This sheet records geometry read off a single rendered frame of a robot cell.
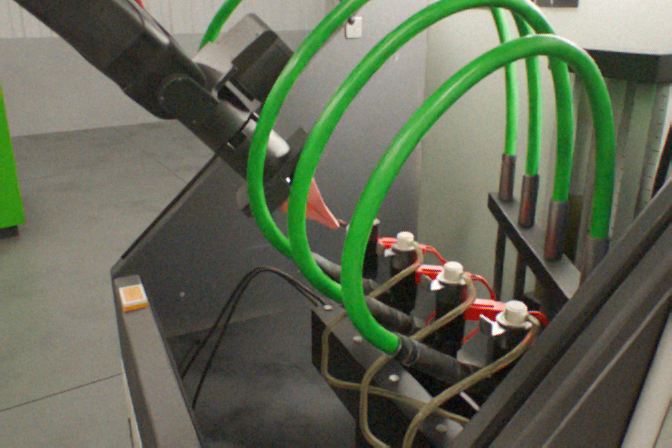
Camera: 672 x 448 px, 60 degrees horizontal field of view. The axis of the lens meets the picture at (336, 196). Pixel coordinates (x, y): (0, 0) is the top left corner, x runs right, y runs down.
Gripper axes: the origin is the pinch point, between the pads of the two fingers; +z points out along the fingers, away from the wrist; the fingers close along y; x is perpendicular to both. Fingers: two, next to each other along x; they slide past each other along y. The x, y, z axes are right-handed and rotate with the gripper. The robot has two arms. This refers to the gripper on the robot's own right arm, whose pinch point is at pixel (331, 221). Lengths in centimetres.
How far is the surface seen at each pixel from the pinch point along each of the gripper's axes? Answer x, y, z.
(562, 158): -12.5, 20.2, 6.5
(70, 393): 136, -125, 33
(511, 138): 4.9, 21.9, 11.1
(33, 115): 612, -202, -69
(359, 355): -6.6, -7.7, 10.5
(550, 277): -15.4, 11.7, 12.8
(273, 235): -10.8, -3.1, -7.5
